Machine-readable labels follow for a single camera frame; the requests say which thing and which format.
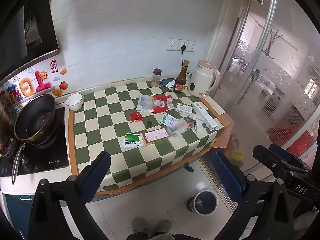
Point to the black induction cooktop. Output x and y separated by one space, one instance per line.
34 158

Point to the red white sugar bag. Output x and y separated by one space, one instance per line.
154 103

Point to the green white packet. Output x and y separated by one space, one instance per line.
131 140

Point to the black frying pan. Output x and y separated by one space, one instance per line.
32 124

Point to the grey slipper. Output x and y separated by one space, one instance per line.
140 225

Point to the clear plastic wrapper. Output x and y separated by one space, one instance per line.
181 127

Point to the white wall socket strip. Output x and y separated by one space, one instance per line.
177 45

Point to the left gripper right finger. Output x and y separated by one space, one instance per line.
268 202

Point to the green white checkered mat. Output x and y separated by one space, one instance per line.
103 121

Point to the white electric kettle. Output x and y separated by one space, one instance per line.
204 79

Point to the small white green box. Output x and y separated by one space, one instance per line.
184 109

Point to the green white sachet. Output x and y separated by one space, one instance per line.
169 120

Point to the black range hood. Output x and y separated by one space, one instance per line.
27 35

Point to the pink labelled packet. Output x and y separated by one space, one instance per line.
155 135

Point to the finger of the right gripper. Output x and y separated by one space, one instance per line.
283 154
273 162

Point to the white ceramic bowl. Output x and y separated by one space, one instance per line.
75 101

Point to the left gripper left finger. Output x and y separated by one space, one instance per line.
47 220

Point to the brown sauce bottle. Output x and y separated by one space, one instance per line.
181 79

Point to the clear spice jar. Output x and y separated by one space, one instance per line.
156 77

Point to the small red sauce packet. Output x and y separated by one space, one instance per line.
135 117

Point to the long white box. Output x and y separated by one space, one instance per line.
204 116

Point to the white round trash bin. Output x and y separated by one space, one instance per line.
203 203

